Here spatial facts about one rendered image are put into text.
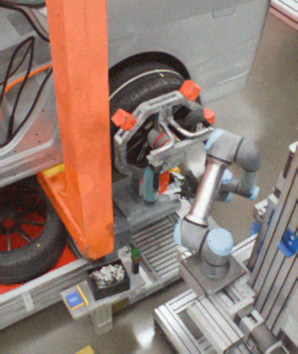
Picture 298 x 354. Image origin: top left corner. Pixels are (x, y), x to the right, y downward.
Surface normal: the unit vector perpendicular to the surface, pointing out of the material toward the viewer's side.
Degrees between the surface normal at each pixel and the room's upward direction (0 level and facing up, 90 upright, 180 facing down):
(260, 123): 0
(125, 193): 0
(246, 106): 0
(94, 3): 90
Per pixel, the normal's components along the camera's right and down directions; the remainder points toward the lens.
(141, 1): 0.51, 0.50
